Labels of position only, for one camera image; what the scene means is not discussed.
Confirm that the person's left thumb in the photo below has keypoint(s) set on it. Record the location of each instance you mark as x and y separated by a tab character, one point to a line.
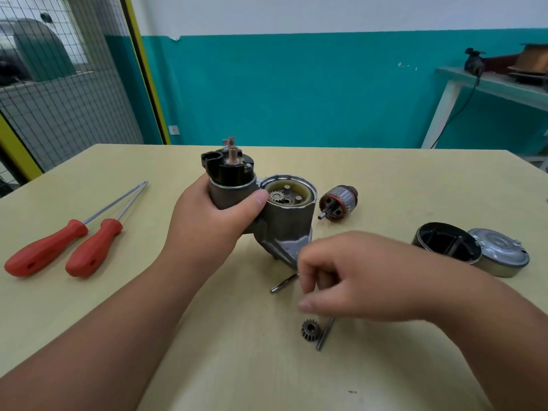
248	207

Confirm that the small steel planetary gear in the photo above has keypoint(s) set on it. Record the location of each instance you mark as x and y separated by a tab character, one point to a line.
277	197

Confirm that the white wall socket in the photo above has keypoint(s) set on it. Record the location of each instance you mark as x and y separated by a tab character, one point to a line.
174	130

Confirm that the long steel bolt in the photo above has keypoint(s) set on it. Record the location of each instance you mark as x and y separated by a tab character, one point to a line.
283	283
325	334

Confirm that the black cylindrical motor casing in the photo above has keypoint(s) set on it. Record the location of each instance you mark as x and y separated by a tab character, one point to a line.
445	241

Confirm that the yellow fence frame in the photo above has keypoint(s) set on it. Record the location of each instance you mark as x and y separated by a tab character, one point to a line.
147	76

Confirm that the person's right hand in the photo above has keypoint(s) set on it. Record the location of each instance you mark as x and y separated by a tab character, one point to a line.
376	278

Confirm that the dark red box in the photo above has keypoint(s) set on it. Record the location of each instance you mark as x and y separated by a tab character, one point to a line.
498	64

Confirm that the small dark pinion gear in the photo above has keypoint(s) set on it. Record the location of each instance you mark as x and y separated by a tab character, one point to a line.
310	330

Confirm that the person's left hand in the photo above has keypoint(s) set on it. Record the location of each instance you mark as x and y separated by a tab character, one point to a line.
197	226

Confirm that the person's left forearm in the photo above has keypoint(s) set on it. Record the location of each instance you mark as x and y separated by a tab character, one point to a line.
107	338

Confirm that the black electrical device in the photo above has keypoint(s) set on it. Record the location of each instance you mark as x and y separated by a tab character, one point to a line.
474	63

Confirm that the grey green machine cover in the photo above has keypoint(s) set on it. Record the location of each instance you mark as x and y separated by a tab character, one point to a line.
38	51

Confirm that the person's right thumb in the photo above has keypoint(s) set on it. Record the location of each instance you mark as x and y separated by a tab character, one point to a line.
325	304

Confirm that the copper starter armature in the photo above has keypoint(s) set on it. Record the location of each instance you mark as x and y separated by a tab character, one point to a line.
340	203

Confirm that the silver motor end cap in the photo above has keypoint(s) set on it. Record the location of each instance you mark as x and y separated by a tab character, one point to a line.
501	250

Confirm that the person's right forearm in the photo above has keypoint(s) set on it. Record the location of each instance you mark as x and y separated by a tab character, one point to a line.
492	329

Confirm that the grey starter motor housing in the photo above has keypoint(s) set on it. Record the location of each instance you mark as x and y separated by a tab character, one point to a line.
282	226

